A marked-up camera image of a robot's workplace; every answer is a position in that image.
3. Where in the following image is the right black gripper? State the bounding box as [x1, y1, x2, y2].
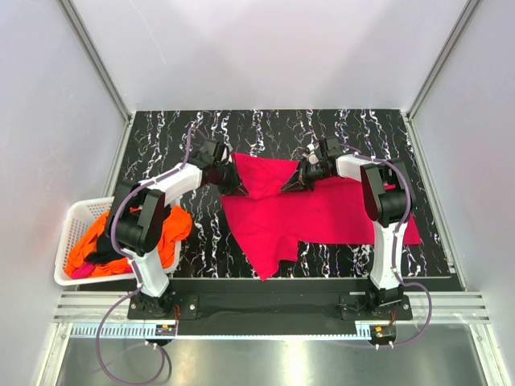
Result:
[281, 158, 332, 194]

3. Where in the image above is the magenta t shirt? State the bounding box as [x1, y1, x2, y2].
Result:
[220, 152, 423, 282]

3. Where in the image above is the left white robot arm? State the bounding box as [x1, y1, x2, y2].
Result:
[105, 140, 248, 318]

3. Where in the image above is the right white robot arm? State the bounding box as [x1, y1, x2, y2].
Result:
[280, 137, 414, 319]

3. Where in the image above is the orange t shirt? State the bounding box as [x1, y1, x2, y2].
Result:
[64, 206, 192, 278]

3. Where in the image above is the black t shirt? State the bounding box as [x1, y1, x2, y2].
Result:
[84, 234, 123, 265]

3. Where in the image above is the white plastic laundry basket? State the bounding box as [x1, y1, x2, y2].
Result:
[54, 197, 183, 286]

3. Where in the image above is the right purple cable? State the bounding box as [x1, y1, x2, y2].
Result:
[341, 143, 435, 350]

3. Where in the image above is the purple cable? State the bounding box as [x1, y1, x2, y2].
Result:
[341, 143, 435, 350]
[97, 125, 210, 382]

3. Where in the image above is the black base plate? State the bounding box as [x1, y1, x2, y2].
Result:
[128, 278, 413, 338]

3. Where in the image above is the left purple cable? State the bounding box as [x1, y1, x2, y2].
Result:
[97, 125, 210, 382]

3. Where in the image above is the aluminium rail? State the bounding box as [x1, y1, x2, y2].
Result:
[53, 291, 490, 340]

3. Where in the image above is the right aluminium frame post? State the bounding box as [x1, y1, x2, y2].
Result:
[406, 0, 482, 121]

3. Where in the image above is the aluminium frame post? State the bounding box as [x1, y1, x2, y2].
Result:
[406, 0, 482, 121]
[56, 0, 132, 124]

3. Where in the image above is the left aluminium frame post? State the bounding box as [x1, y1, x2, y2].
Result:
[56, 0, 132, 124]

